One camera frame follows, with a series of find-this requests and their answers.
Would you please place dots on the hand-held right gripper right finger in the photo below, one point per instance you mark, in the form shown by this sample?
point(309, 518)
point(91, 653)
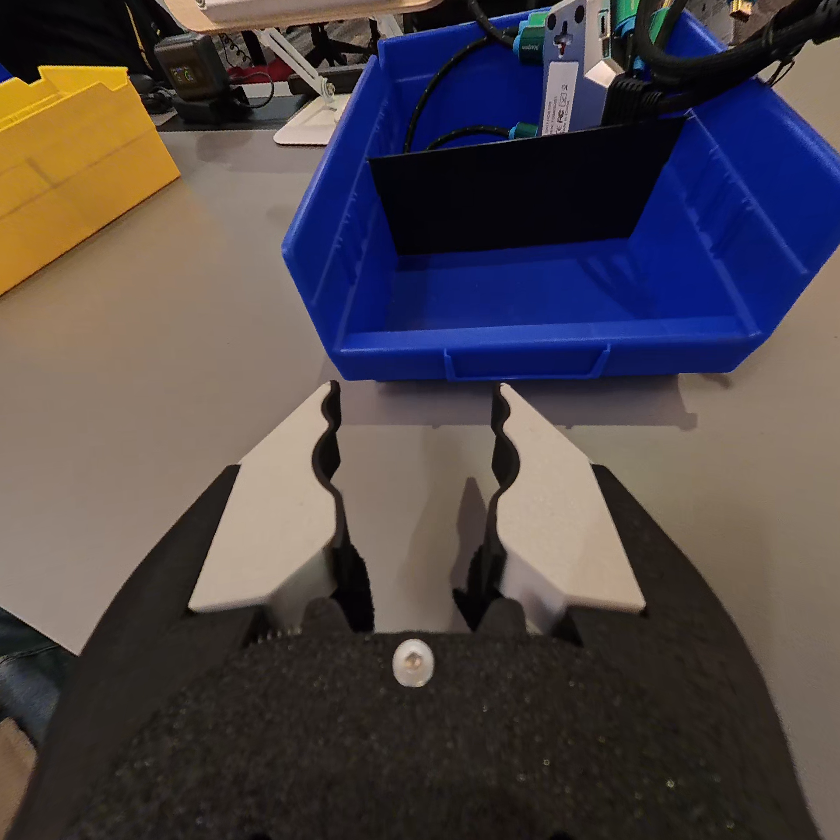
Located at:
point(558, 525)

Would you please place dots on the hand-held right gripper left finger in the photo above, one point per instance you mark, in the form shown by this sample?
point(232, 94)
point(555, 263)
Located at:
point(275, 525)

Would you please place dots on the blue storage bin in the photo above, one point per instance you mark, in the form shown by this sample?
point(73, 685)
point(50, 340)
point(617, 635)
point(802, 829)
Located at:
point(525, 308)

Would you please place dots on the yellow storage bin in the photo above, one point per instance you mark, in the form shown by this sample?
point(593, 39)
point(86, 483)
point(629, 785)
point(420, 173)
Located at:
point(65, 184)

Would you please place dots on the grey hub adapter white label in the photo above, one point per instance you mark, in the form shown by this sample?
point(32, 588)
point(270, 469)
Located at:
point(564, 85)

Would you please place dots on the person's blue jeans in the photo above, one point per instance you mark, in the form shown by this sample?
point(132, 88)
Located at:
point(26, 669)

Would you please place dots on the black bin divider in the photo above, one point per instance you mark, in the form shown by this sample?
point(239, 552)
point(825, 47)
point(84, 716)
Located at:
point(525, 190)

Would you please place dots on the wooden board white stand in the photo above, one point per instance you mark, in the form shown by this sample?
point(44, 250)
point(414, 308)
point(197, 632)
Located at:
point(305, 124)

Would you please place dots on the black charger with display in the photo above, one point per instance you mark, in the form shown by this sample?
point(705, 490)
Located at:
point(190, 79)

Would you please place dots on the black office chair base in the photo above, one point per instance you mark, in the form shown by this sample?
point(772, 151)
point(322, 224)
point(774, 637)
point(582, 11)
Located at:
point(325, 46)

